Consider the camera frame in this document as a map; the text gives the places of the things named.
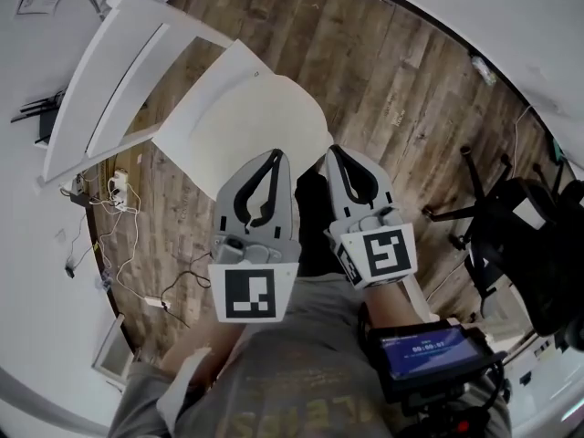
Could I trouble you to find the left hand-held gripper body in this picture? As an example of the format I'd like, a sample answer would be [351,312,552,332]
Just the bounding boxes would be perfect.
[207,233,302,324]

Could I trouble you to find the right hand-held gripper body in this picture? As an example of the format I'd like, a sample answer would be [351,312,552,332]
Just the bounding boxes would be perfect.
[323,204,419,291]

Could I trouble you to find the cream seat cushion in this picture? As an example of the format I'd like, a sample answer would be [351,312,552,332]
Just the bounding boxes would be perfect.
[190,74,330,189]

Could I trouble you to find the person's left forearm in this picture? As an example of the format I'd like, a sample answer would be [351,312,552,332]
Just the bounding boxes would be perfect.
[159,320,248,382]

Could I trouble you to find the person's right forearm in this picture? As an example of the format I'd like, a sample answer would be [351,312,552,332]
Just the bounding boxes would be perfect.
[363,279,414,333]

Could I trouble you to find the black office chair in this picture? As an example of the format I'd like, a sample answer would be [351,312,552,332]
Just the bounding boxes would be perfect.
[422,143,584,338]

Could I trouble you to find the white wooden chair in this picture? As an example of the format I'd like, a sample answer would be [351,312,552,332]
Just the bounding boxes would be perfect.
[36,0,335,201]

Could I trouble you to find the person's black trousers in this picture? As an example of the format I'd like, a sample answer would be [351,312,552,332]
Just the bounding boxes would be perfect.
[293,165,349,278]

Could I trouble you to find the person's grey shirt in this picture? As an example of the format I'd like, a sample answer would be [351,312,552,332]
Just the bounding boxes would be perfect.
[108,271,513,438]

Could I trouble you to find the black wrist-mounted screen device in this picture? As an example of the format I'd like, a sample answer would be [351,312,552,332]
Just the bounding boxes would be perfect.
[364,319,508,406]

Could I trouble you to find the white power strip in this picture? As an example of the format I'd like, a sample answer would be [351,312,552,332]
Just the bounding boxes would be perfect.
[108,168,132,213]

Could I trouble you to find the clear plastic bag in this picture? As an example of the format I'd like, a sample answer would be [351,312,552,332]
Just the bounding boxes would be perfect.
[470,54,499,87]

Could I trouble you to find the black router with antennas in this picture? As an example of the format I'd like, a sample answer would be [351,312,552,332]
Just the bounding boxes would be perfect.
[10,89,66,146]

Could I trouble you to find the black floor cable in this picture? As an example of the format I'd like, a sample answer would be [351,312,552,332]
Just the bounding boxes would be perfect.
[160,250,214,329]

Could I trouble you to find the white tangled cable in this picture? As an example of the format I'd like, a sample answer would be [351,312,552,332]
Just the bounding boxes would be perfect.
[68,175,143,301]

